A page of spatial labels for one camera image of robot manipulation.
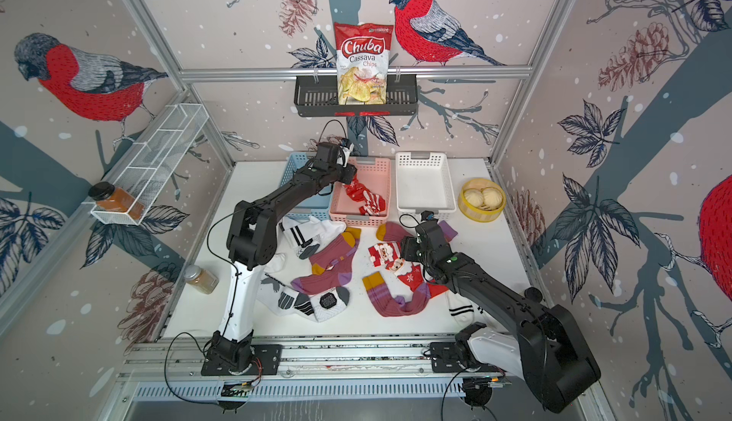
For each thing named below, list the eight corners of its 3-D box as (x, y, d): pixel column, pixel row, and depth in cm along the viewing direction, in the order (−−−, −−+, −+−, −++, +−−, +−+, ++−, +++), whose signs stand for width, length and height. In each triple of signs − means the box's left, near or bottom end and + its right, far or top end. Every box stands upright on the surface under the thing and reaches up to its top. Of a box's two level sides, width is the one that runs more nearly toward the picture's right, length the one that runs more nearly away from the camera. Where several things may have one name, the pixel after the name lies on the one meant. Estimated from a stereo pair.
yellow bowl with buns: (461, 222, 104) (466, 211, 99) (453, 189, 114) (457, 177, 109) (505, 222, 104) (512, 211, 99) (493, 189, 114) (499, 177, 109)
